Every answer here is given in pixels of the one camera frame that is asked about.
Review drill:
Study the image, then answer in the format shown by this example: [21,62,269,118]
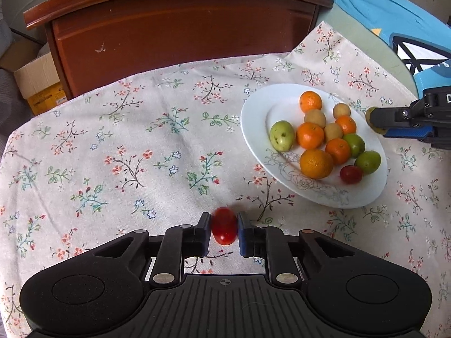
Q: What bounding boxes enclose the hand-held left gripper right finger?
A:
[238,212,353,286]

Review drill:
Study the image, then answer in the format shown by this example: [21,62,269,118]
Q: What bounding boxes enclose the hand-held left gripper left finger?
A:
[93,212,212,288]

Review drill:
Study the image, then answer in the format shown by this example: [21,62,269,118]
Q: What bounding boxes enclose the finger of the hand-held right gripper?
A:
[384,127,436,141]
[371,100,429,128]

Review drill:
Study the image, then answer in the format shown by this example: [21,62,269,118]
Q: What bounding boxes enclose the red cherry tomato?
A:
[340,165,363,184]
[211,207,237,246]

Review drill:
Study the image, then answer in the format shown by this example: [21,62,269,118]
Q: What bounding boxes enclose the small orange mandarin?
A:
[325,138,351,165]
[299,91,323,113]
[335,115,357,135]
[296,122,325,149]

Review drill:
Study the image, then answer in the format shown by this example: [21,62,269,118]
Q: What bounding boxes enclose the dark green round fruit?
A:
[354,151,382,174]
[342,133,366,158]

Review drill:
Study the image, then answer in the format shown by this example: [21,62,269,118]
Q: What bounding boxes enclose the large orange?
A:
[300,149,334,179]

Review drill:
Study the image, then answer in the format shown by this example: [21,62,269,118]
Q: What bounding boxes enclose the pale yellow-green fruit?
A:
[270,121,295,152]

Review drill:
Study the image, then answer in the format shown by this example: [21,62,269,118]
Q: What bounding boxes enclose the white floral-print plate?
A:
[240,83,388,209]

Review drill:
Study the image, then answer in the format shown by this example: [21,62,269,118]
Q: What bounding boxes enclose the pale green cushion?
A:
[319,3,420,95]

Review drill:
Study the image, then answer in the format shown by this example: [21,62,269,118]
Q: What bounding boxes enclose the blue sailboat-print pillow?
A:
[292,0,451,94]

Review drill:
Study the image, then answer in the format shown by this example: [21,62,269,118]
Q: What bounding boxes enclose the floral beige tablecloth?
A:
[0,21,451,338]

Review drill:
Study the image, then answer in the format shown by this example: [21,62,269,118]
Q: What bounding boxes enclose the open cardboard box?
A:
[0,39,67,117]

